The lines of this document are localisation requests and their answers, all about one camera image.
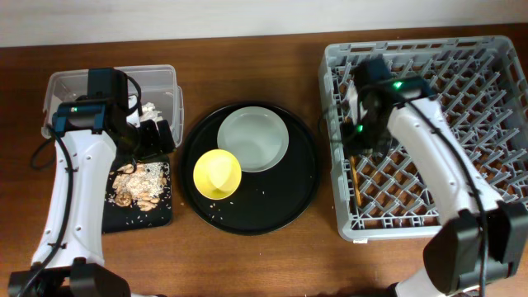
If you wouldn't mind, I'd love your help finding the food scraps and rice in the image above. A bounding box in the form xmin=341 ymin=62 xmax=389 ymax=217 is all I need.
xmin=107 ymin=162 xmax=169 ymax=212

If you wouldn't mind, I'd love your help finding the black round tray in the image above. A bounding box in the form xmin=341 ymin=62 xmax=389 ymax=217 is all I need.
xmin=178 ymin=102 xmax=321 ymax=236

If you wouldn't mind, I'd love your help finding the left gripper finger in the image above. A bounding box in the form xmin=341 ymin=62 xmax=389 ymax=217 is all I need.
xmin=157 ymin=120 xmax=176 ymax=154
xmin=135 ymin=121 xmax=159 ymax=157

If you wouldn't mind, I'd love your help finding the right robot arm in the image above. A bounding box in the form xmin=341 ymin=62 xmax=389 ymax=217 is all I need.
xmin=339 ymin=58 xmax=527 ymax=296

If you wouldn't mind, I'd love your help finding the clear plastic bin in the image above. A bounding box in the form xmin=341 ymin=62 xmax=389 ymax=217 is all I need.
xmin=41 ymin=64 xmax=184 ymax=146

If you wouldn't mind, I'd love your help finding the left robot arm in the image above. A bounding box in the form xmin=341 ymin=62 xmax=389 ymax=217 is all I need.
xmin=7 ymin=68 xmax=179 ymax=296

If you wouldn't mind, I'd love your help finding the white tissue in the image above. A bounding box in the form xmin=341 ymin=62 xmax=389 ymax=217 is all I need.
xmin=139 ymin=102 xmax=163 ymax=122

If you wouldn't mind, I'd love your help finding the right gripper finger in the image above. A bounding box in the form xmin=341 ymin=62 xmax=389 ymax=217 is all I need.
xmin=365 ymin=136 xmax=392 ymax=159
xmin=340 ymin=121 xmax=363 ymax=155

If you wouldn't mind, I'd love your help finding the grey plate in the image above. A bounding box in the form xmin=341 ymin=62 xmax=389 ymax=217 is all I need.
xmin=217 ymin=106 xmax=290 ymax=173

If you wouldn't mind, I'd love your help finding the black rectangular tray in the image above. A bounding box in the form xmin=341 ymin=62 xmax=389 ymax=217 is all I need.
xmin=102 ymin=155 xmax=172 ymax=233

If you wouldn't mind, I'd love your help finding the grey dishwasher rack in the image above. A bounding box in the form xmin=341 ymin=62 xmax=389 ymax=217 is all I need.
xmin=318 ymin=36 xmax=527 ymax=243

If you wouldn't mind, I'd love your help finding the wooden chopstick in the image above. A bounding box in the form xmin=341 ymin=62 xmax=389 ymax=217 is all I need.
xmin=350 ymin=156 xmax=362 ymax=209

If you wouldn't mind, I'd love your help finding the yellow bowl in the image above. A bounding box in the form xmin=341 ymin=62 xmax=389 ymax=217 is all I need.
xmin=193 ymin=149 xmax=242 ymax=200

